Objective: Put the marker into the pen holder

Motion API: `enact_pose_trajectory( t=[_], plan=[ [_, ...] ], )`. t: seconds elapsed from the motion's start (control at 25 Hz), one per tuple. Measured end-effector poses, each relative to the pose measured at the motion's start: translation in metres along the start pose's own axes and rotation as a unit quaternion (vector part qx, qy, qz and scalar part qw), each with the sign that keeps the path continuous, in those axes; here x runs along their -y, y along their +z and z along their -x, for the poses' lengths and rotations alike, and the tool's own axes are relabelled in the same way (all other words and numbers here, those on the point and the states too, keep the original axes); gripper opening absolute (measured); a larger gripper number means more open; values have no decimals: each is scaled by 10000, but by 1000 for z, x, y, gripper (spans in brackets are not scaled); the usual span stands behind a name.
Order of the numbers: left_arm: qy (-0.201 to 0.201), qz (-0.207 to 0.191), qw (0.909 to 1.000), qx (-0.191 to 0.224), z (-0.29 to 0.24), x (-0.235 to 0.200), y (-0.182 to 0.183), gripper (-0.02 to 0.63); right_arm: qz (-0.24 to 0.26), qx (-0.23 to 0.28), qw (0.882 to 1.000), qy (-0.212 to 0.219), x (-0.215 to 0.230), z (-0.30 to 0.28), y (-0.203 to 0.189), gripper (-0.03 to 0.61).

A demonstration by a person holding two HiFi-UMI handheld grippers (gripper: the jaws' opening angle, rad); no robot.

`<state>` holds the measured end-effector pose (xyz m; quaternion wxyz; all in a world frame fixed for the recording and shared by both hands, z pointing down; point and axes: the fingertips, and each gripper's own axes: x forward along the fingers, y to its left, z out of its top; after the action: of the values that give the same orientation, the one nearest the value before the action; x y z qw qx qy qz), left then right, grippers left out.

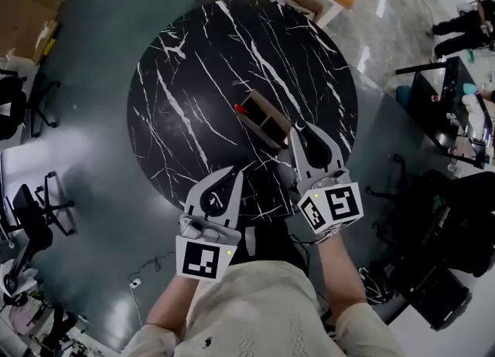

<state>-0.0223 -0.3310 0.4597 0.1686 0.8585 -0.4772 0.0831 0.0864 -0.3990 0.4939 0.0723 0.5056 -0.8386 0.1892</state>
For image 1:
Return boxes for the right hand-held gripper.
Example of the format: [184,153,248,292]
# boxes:
[288,122,366,238]

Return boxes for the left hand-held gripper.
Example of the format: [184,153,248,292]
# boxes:
[176,165,244,282]

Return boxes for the brown wooden pen holder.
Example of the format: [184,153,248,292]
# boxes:
[236,89,299,151]

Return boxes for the person's left forearm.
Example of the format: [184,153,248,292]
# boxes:
[145,273,203,328]

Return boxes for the person's right forearm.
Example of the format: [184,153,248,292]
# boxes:
[314,230,369,312]

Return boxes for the teal bin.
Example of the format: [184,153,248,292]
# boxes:
[395,85,411,108]

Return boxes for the person's cream shirt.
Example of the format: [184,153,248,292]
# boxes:
[121,260,400,357]

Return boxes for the black desk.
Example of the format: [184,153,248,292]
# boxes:
[395,56,495,171]

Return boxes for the white plush toy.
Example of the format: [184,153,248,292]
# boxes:
[461,90,490,117]

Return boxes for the black equipment box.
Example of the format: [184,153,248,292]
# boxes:
[401,265,473,332]

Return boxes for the flattened cardboard boxes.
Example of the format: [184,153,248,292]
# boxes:
[0,0,73,65]

